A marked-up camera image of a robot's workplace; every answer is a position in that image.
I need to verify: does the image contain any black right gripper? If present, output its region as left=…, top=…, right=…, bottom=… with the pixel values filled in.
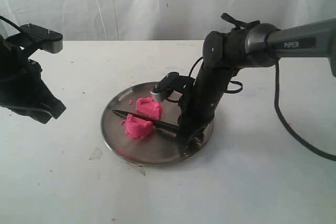
left=176, top=63, right=236, bottom=146

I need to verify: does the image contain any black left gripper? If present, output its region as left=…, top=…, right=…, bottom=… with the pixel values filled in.
left=0, top=16, right=67, bottom=125

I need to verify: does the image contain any black knife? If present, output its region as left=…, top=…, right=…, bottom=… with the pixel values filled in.
left=112, top=110, right=205, bottom=143

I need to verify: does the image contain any pink clay piece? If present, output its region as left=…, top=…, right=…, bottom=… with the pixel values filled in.
left=135, top=97, right=163, bottom=120

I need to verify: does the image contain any pink clay lump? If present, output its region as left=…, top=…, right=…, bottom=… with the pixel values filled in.
left=123, top=113, right=154, bottom=139

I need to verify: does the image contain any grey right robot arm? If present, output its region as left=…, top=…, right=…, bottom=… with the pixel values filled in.
left=176, top=13, right=335, bottom=144

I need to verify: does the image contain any white backdrop curtain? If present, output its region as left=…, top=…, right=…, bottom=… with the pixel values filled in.
left=1, top=0, right=335, bottom=40

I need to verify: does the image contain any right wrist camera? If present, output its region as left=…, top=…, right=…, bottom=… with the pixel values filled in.
left=151, top=72, right=195, bottom=102

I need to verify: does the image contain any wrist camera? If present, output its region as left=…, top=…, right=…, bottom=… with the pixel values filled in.
left=151, top=72, right=195, bottom=102
left=6, top=23, right=63, bottom=54

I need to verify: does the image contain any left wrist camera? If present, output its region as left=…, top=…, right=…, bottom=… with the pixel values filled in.
left=6, top=23, right=63, bottom=54

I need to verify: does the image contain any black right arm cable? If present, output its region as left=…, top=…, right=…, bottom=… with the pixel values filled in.
left=274, top=56, right=336, bottom=162

